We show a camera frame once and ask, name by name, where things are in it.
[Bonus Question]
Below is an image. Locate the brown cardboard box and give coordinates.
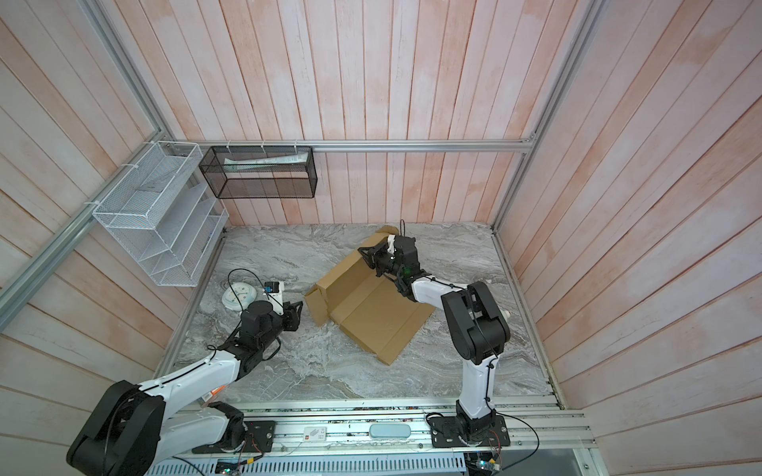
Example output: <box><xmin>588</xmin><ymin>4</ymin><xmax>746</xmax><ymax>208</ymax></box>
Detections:
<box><xmin>305</xmin><ymin>251</ymin><xmax>435</xmax><ymax>365</ymax></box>

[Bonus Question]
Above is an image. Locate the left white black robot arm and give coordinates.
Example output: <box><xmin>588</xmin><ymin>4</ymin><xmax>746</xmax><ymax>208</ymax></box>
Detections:
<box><xmin>65</xmin><ymin>299</ymin><xmax>304</xmax><ymax>475</ymax></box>

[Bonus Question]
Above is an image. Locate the white wire mesh shelf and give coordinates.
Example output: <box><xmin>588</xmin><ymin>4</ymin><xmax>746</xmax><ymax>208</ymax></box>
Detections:
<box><xmin>93</xmin><ymin>141</ymin><xmax>228</xmax><ymax>288</ymax></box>

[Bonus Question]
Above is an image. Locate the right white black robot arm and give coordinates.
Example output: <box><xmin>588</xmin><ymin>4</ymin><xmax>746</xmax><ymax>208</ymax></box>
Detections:
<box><xmin>357</xmin><ymin>235</ymin><xmax>511</xmax><ymax>438</ymax></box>

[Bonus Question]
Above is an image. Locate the grey oval device on rail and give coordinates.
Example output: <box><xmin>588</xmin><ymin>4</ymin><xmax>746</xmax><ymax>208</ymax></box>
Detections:
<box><xmin>368</xmin><ymin>422</ymin><xmax>412</xmax><ymax>440</ymax></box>

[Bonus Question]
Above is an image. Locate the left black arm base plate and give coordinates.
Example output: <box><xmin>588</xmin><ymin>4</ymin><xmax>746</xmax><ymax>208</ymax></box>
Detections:
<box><xmin>192</xmin><ymin>420</ymin><xmax>276</xmax><ymax>454</ymax></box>

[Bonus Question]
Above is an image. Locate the paper sheet in black basket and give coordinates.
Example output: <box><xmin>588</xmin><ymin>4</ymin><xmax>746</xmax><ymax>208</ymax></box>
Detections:
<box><xmin>223</xmin><ymin>153</ymin><xmax>310</xmax><ymax>173</ymax></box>

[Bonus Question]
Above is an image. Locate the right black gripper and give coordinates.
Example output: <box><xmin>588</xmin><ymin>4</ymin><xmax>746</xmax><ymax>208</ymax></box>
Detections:
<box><xmin>360</xmin><ymin>243</ymin><xmax>406</xmax><ymax>281</ymax></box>

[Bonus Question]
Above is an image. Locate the black wire mesh basket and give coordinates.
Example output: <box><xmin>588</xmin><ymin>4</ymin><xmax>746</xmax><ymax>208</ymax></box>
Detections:
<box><xmin>200</xmin><ymin>145</ymin><xmax>319</xmax><ymax>200</ymax></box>

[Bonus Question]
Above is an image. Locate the small white label box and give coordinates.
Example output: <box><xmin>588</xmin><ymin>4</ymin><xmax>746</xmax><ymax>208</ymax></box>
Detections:
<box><xmin>303</xmin><ymin>426</ymin><xmax>327</xmax><ymax>442</ymax></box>

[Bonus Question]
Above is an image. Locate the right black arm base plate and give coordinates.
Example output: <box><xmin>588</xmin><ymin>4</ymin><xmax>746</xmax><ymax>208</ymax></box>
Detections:
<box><xmin>425</xmin><ymin>413</ymin><xmax>511</xmax><ymax>449</ymax></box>

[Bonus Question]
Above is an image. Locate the aluminium mounting rail frame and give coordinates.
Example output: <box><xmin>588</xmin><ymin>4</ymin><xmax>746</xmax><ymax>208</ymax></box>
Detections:
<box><xmin>142</xmin><ymin>397</ymin><xmax>602</xmax><ymax>476</ymax></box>

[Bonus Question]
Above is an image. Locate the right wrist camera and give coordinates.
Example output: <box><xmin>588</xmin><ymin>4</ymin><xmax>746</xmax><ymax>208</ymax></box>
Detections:
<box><xmin>387</xmin><ymin>235</ymin><xmax>396</xmax><ymax>256</ymax></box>

